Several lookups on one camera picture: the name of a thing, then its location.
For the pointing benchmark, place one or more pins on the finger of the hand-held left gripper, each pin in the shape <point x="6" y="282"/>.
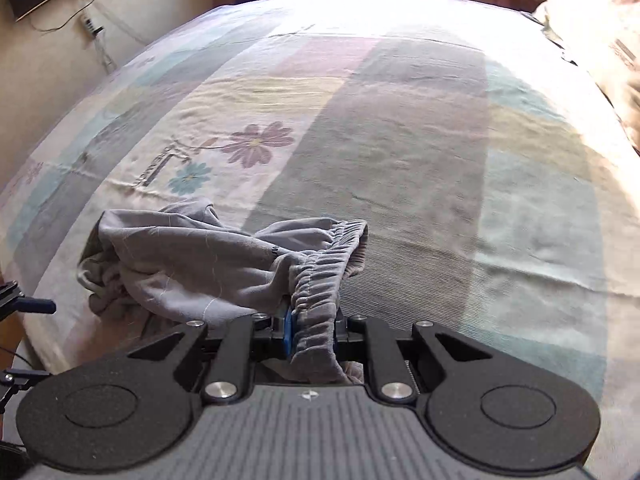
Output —
<point x="37" y="306"/>
<point x="25" y="377"/>

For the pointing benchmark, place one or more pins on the grey pants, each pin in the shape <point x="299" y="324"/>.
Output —
<point x="200" y="260"/>

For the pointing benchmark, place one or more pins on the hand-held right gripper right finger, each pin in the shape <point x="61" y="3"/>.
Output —
<point x="345" y="332"/>

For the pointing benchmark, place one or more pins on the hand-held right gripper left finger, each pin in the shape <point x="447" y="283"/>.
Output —
<point x="287" y="335"/>

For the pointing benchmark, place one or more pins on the beige printed pillow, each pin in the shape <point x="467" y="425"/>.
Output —
<point x="595" y="25"/>

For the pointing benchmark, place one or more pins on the bed with patchwork sheet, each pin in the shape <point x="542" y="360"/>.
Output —
<point x="400" y="160"/>

